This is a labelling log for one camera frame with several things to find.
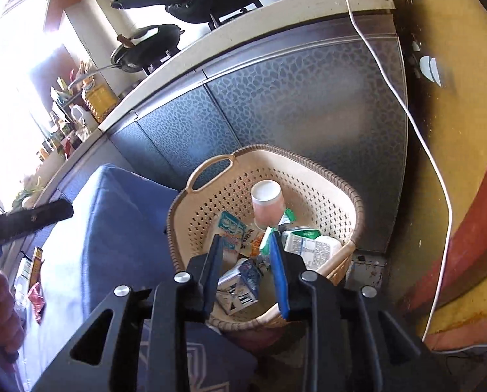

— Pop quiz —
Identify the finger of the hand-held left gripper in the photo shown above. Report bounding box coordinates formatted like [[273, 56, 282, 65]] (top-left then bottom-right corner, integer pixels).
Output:
[[0, 199, 74, 254]]

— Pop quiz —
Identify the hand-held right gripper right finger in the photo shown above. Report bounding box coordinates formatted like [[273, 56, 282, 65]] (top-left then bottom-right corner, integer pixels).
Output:
[[268, 225, 452, 392]]

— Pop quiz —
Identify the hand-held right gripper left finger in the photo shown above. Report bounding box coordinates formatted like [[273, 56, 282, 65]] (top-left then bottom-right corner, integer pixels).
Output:
[[31, 233, 225, 392]]

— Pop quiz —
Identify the grey printed drink carton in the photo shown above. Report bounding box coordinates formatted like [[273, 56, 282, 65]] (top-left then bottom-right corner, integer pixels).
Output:
[[216, 258, 264, 315]]

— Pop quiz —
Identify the blue white snack packet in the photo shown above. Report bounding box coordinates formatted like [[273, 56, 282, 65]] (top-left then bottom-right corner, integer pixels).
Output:
[[217, 210, 248, 252]]

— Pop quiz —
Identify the white green milk carton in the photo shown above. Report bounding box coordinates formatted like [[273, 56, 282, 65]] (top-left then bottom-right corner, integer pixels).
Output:
[[282, 226, 344, 272]]

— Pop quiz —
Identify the yellow box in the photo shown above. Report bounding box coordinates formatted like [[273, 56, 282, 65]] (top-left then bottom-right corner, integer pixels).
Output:
[[27, 246, 44, 290]]

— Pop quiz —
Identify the pink paper cup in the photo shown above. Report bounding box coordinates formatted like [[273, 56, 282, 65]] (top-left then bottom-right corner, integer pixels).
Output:
[[250, 180, 285, 231]]

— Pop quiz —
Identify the maroon snack wrapper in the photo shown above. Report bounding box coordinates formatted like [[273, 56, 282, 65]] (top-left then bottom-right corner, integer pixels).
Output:
[[27, 282, 46, 325]]

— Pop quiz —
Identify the beige plastic basket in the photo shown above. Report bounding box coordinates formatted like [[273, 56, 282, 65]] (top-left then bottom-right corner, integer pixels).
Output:
[[164, 144, 364, 333]]

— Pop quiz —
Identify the person's left hand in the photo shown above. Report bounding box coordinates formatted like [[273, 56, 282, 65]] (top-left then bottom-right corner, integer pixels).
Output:
[[0, 269, 25, 360]]

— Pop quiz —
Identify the cluster of condiment bottles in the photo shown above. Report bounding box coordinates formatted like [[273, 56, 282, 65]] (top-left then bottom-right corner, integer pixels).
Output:
[[37, 122, 85, 164]]

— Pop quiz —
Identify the blue printed tablecloth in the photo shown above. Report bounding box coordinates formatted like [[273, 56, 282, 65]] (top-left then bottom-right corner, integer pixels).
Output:
[[15, 163, 260, 392]]

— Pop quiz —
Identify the white plastic jug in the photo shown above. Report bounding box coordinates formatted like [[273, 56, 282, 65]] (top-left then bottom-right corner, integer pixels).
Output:
[[68, 104, 91, 133]]

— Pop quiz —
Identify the kitchen window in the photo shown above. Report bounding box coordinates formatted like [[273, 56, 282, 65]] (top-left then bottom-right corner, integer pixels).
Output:
[[0, 0, 76, 213]]

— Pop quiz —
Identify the yellow cooking oil bottle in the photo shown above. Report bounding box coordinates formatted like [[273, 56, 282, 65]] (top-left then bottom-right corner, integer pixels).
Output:
[[81, 77, 118, 123]]

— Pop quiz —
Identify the pile of food packets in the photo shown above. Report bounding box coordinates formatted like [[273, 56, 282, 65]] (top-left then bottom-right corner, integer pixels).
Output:
[[49, 61, 95, 103]]

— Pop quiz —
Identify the grey kitchen cabinet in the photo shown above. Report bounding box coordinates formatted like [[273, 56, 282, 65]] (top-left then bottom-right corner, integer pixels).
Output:
[[35, 0, 409, 254]]

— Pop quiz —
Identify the gas stove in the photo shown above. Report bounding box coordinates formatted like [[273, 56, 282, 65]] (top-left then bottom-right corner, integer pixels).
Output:
[[143, 2, 264, 78]]

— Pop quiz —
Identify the wooden door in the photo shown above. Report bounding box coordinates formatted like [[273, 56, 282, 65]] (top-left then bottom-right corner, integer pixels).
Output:
[[390, 0, 487, 352]]

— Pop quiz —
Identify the white cable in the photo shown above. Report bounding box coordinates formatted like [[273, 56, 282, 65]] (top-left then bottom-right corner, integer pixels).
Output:
[[341, 0, 487, 354]]

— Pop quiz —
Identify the black wok with long handle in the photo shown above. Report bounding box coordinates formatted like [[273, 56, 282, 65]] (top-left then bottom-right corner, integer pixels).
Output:
[[66, 24, 186, 90]]

